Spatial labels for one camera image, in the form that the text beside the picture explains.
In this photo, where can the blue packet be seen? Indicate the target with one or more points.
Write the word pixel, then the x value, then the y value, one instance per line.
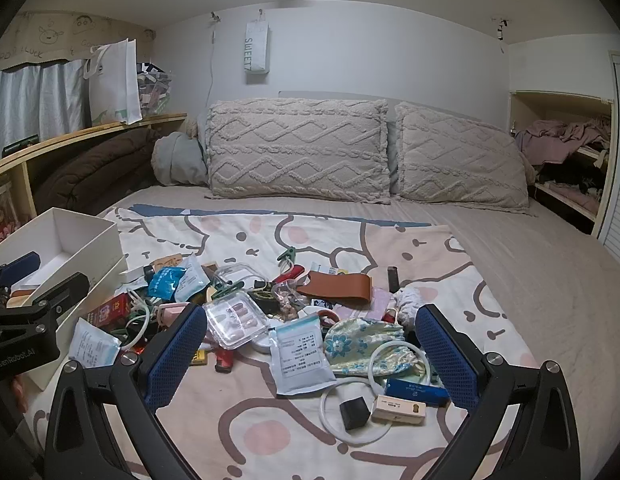
pixel 162 282

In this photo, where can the floral fabric pouch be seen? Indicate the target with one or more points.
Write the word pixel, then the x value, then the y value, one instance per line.
pixel 360 342

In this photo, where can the clear plastic packet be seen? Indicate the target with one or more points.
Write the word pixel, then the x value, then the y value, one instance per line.
pixel 237 275

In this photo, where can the clear bead packet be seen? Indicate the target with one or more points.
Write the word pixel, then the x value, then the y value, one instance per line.
pixel 288 305

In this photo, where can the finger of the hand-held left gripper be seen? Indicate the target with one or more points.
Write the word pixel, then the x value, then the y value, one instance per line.
pixel 20 265
pixel 60 290

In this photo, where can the green clothes clip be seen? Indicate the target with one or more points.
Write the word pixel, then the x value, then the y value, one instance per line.
pixel 225 291
pixel 288 255

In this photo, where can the dark flat device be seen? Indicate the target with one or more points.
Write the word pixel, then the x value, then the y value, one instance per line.
pixel 20 145

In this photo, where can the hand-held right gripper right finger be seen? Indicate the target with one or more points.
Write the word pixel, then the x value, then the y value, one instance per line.
pixel 447 355

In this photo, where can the white labelled packet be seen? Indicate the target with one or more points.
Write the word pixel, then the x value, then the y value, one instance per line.
pixel 300 360

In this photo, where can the black key fob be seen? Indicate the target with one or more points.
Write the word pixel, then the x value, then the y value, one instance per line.
pixel 149 273

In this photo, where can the clear nail case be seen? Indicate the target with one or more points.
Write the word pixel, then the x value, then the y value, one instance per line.
pixel 235 320

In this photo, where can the clear bin of cards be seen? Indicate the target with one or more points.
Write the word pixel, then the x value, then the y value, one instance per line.
pixel 155 92

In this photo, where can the pale grey curtain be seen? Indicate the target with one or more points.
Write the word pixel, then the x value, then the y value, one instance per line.
pixel 35 105

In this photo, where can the brown leather case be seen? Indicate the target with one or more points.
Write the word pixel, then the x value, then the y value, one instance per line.
pixel 340 287

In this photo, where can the cartoon printed blanket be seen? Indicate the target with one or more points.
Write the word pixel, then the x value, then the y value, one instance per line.
pixel 270 435

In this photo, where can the pink clothes pile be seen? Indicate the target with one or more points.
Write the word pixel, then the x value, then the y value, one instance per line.
pixel 555 142

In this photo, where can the cream wall niche shelf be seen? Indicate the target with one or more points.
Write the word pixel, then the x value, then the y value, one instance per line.
pixel 570 199

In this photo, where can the red tape roll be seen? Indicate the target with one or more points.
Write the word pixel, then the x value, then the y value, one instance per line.
pixel 335 316

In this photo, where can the white tote bag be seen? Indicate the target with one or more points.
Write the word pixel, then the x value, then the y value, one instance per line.
pixel 115 85

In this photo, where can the red pocket knife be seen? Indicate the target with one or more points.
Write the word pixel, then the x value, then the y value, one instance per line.
pixel 292 272

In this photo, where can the beige printed valance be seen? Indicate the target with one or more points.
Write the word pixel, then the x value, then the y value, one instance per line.
pixel 55 35

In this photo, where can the pink packet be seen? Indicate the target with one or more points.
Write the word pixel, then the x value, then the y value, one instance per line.
pixel 381 302

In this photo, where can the white louvred door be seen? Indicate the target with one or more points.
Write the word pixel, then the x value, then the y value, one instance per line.
pixel 617 170

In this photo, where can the red printed bag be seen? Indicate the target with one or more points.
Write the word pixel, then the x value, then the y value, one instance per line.
pixel 0 225

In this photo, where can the brown cork tag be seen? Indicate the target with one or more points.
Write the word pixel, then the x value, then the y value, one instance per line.
pixel 167 262

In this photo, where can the dark clothes pile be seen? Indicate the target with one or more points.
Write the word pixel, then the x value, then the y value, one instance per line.
pixel 565 175

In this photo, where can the pink small case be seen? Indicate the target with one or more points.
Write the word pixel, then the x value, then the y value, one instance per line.
pixel 170 312

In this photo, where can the clear mask packet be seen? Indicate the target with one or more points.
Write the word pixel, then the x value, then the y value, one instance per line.
pixel 195 277

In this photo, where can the black cube adapter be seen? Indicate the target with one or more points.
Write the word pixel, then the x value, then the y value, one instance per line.
pixel 353 412

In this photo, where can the small cream box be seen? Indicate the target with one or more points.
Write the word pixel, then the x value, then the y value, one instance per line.
pixel 397 410

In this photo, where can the blue rectangular box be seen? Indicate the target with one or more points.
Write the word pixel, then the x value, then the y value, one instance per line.
pixel 415 392

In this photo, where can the yellow black candy bar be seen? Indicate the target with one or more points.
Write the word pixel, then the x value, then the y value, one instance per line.
pixel 197 358

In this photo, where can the red box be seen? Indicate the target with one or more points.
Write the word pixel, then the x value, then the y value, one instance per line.
pixel 107 310

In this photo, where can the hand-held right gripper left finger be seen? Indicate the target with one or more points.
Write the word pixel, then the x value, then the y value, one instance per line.
pixel 180 355

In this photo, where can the beige plush toy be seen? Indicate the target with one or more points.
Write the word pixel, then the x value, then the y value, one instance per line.
pixel 191 127

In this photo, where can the grey cushion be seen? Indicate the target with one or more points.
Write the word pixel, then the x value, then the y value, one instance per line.
pixel 177 162

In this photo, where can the red lighter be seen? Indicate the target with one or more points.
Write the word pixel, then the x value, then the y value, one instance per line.
pixel 224 361

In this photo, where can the wooden bedside shelf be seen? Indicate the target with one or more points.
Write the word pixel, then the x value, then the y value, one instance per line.
pixel 22 190

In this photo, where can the brown duvet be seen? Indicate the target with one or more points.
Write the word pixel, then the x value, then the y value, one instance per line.
pixel 90 175

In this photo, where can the beige tufted pillow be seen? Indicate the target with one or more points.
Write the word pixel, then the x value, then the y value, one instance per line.
pixel 460 160
pixel 297 152

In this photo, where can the small white box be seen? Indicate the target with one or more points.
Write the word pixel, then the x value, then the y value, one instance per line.
pixel 132 275

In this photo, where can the white cardboard box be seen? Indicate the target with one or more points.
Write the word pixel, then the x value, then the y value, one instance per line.
pixel 85 230

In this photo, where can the small black box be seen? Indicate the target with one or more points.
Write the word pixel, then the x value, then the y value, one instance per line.
pixel 265 300

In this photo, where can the white round container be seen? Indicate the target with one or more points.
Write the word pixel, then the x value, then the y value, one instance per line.
pixel 265 345

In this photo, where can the black lighter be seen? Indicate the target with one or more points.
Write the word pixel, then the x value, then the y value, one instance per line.
pixel 392 278

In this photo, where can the hanging white paper bag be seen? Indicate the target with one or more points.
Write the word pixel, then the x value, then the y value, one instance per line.
pixel 255 55

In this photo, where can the white mask packet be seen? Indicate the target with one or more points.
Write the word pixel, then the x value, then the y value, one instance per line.
pixel 92 345

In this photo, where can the white lace scrunchie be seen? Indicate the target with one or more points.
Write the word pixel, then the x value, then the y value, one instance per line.
pixel 407 300

